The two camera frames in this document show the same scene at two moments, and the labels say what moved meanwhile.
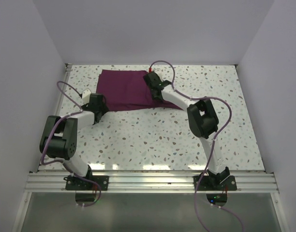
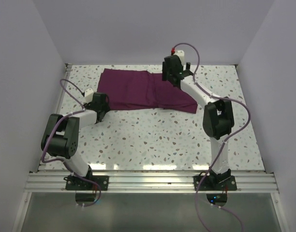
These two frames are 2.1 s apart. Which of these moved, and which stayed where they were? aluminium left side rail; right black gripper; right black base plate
Moved: right black gripper
Stayed: right black base plate; aluminium left side rail
